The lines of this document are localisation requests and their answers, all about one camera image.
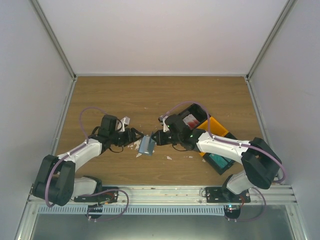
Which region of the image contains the slotted grey cable duct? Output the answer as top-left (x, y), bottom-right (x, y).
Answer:
top-left (38, 204), bottom-right (225, 216)

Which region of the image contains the teal credit card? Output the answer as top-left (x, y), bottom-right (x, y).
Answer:
top-left (209, 154), bottom-right (232, 169)

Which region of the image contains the black card tray far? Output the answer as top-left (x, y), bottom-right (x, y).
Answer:
top-left (178, 103), bottom-right (213, 131)

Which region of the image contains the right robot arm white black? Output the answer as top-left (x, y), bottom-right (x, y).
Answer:
top-left (151, 114), bottom-right (284, 203)

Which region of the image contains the red white credit card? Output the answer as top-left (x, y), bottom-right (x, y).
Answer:
top-left (183, 114), bottom-right (200, 129)

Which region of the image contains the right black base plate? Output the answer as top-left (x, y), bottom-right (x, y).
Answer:
top-left (201, 186), bottom-right (251, 204)

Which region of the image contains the orange card tray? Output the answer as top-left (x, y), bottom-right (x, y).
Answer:
top-left (196, 116), bottom-right (230, 158)

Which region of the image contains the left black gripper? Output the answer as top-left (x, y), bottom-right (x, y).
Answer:
top-left (110, 127), bottom-right (144, 147)

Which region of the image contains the black card tray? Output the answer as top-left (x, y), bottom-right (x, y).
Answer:
top-left (203, 134), bottom-right (238, 176)
top-left (178, 103), bottom-right (213, 131)

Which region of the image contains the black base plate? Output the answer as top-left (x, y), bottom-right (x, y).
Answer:
top-left (201, 186), bottom-right (251, 204)
top-left (73, 186), bottom-right (119, 204)

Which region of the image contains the black card tray near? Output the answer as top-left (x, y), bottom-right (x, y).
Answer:
top-left (203, 134), bottom-right (238, 176)

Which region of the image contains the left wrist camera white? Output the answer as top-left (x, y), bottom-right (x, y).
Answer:
top-left (117, 116), bottom-right (131, 132)

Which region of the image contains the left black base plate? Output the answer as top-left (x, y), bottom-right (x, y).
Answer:
top-left (73, 186), bottom-right (119, 204)

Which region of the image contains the aluminium front rail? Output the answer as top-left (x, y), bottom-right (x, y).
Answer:
top-left (26, 183), bottom-right (298, 206)

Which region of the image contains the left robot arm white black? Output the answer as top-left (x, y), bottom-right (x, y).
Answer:
top-left (31, 114), bottom-right (144, 207)

